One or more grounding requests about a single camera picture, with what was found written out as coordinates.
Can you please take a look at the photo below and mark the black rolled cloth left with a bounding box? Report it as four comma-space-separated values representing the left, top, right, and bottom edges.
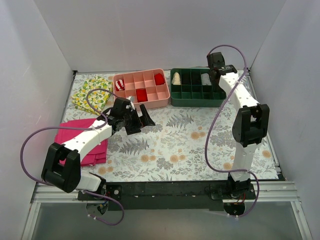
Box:
181, 73, 191, 85

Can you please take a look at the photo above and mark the lemon print folded cloth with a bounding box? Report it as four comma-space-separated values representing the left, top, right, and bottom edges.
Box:
71, 76, 113, 115

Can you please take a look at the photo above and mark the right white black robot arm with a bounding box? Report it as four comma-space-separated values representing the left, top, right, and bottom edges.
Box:
207, 52, 270, 199

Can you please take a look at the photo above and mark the green divided organizer box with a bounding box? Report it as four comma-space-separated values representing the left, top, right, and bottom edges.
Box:
169, 67, 226, 108

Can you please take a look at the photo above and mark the red white striped rolled sock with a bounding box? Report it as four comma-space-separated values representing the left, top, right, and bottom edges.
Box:
114, 79, 125, 92

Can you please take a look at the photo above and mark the magenta folded cloth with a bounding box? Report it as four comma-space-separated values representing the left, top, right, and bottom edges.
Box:
53, 117, 109, 167

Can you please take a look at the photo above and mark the red rolled cloth back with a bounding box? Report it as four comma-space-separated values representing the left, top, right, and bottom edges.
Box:
154, 73, 165, 86

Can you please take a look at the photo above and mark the cream rolled cloth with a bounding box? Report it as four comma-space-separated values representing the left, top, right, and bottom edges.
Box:
171, 72, 181, 85

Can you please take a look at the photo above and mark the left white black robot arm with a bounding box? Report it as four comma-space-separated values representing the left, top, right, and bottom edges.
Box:
41, 97, 155, 200

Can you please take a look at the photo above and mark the pink divided organizer box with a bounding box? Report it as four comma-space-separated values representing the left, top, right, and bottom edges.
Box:
112, 68, 170, 109

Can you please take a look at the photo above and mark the aluminium frame rail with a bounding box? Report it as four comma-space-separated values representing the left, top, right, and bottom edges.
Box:
22, 181, 312, 240

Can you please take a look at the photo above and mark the red rolled cloth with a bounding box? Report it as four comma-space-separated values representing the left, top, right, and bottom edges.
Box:
136, 88, 148, 103
154, 73, 165, 86

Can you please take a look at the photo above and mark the grey rolled cloth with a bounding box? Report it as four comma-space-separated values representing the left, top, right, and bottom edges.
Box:
200, 73, 212, 86

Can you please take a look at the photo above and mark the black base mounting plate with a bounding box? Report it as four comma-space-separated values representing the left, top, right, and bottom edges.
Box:
77, 181, 257, 212

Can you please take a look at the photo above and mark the red rolled cloth front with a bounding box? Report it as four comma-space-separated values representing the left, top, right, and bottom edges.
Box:
136, 88, 148, 103

